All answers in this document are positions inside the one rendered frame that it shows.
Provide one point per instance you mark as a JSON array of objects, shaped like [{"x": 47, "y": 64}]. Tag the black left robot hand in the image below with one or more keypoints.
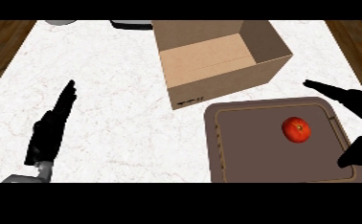
[{"x": 50, "y": 129}]

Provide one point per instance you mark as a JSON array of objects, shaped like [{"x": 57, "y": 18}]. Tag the brown tray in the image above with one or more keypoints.
[{"x": 263, "y": 145}]

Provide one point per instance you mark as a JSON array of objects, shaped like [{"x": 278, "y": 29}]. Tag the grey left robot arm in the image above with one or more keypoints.
[{"x": 32, "y": 174}]

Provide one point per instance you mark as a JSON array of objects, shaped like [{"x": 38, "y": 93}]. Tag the grey round object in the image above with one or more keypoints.
[{"x": 59, "y": 22}]

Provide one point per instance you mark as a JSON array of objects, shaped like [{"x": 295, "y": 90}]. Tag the open cardboard box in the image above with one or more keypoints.
[{"x": 221, "y": 62}]

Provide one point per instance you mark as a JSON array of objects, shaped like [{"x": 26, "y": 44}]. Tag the red tomato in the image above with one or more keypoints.
[{"x": 295, "y": 129}]

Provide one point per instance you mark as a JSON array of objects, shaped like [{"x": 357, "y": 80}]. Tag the dark flat appliance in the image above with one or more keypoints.
[{"x": 133, "y": 24}]

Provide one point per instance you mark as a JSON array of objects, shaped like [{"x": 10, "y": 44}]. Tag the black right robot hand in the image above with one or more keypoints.
[{"x": 346, "y": 96}]

